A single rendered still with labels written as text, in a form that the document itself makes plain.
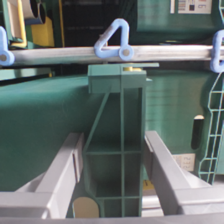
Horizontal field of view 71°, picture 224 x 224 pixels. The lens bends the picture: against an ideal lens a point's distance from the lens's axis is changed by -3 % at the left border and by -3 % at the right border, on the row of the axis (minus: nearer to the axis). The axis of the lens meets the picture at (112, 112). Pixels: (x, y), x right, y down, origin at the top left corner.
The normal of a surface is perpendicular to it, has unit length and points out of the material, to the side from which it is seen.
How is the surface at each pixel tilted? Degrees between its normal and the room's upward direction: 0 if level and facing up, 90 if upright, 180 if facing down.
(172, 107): 92
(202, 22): 95
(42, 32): 90
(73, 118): 97
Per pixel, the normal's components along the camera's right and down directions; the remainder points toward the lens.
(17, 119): -0.11, 0.27
